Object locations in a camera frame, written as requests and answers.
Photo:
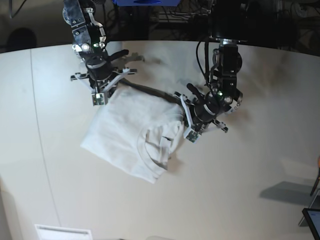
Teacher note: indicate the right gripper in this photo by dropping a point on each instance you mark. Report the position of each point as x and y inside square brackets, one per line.
[99, 70]

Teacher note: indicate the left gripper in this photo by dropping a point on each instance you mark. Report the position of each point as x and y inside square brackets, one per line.
[205, 113]

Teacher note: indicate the white T-shirt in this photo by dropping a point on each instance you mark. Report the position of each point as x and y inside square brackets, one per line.
[136, 132]

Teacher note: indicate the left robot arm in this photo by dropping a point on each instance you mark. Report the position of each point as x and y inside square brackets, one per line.
[223, 61]

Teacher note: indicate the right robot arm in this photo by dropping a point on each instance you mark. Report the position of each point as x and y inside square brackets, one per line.
[90, 42]

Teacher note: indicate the blue box overhead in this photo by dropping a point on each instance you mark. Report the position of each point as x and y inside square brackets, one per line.
[130, 3]

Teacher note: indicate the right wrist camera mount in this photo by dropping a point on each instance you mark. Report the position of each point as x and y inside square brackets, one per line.
[102, 89]

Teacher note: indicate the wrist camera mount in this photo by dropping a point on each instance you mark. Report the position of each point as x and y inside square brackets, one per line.
[102, 89]
[191, 133]

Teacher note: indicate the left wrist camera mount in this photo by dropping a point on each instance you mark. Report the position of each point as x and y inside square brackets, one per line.
[191, 133]

